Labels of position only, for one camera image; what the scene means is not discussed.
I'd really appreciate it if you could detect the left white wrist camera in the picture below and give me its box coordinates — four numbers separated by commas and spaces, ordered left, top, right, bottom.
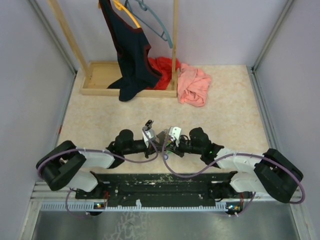
142, 126, 156, 147

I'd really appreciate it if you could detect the yellow hanger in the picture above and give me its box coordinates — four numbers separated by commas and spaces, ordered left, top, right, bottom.
112, 0, 141, 28

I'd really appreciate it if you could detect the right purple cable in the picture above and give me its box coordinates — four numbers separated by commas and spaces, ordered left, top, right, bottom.
161, 136, 306, 204

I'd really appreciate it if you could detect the purple cable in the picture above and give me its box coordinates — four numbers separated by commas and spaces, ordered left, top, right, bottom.
37, 126, 159, 179
161, 136, 306, 204

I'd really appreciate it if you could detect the navy blue tank top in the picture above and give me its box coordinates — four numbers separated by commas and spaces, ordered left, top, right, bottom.
99, 0, 162, 102

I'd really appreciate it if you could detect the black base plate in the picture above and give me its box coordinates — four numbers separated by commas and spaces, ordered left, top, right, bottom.
75, 172, 253, 208

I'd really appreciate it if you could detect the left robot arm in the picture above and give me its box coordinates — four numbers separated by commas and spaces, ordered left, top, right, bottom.
36, 126, 159, 199

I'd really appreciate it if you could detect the wooden clothes rack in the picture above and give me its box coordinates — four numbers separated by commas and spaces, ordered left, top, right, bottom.
47, 0, 179, 98

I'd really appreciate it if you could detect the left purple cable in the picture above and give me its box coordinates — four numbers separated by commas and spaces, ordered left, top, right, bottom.
37, 126, 159, 179

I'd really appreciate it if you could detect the pink cloth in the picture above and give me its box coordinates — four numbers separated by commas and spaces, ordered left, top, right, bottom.
177, 63, 212, 107

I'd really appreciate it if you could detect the blue grey hanger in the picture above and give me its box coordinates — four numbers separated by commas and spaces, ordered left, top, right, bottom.
124, 0, 174, 49

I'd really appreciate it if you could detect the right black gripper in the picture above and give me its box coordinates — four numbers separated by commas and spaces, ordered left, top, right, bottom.
165, 135, 203, 158

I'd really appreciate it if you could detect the black headed key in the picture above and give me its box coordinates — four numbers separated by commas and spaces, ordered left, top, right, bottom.
145, 119, 154, 129

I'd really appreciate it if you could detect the red cloth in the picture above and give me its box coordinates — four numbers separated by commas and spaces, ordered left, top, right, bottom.
147, 56, 173, 90

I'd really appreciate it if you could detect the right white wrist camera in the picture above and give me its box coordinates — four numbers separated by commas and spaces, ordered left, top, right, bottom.
168, 126, 182, 147

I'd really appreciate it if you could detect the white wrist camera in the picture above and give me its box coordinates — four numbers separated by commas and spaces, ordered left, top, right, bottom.
142, 126, 156, 147
168, 126, 182, 147

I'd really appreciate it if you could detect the white slotted cable duct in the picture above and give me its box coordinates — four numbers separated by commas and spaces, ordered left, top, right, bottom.
39, 201, 241, 211

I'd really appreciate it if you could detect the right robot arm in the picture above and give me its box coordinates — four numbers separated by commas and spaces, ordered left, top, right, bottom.
161, 127, 306, 204

